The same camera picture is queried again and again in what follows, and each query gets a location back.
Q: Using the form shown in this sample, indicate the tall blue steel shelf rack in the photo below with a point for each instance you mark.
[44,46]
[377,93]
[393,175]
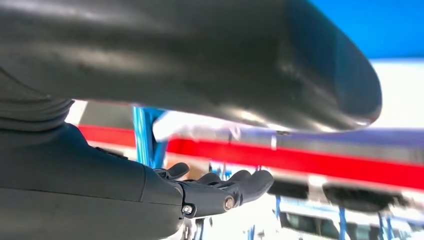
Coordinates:
[144,139]

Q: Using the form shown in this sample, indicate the small black device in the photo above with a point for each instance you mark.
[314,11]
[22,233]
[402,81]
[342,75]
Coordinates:
[288,190]

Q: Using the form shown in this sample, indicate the low blue steel workbench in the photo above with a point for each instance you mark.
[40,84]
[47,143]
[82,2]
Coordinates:
[381,26]

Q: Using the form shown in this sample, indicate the black headset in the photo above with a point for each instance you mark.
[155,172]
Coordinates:
[364,198]

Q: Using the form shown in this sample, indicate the red barrier belt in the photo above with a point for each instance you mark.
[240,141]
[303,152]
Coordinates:
[298,159]

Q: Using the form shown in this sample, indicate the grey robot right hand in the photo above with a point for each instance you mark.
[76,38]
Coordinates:
[198,56]

